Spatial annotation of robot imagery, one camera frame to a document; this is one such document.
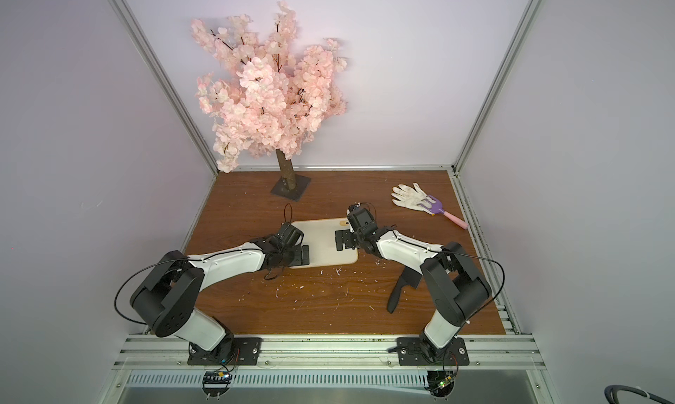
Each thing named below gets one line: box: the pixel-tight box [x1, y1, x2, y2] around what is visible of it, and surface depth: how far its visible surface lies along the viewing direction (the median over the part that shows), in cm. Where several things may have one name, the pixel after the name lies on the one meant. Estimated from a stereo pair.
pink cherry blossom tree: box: [191, 0, 347, 191], surface depth 77 cm
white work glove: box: [391, 182, 436, 216], surface depth 112 cm
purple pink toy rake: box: [427, 194, 469, 231], surface depth 105 cm
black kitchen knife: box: [387, 266, 422, 314], surface depth 86 cm
